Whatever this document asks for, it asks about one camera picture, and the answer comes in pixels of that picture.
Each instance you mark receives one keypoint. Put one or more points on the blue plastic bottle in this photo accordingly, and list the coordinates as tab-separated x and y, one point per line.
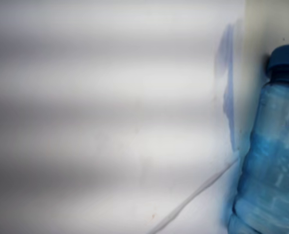
268	146

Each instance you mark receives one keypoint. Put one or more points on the plain white paper sheet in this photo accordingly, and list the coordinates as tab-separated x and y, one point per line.
207	207

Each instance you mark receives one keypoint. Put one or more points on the white paper sheet blue print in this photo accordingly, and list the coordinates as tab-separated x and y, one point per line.
110	97

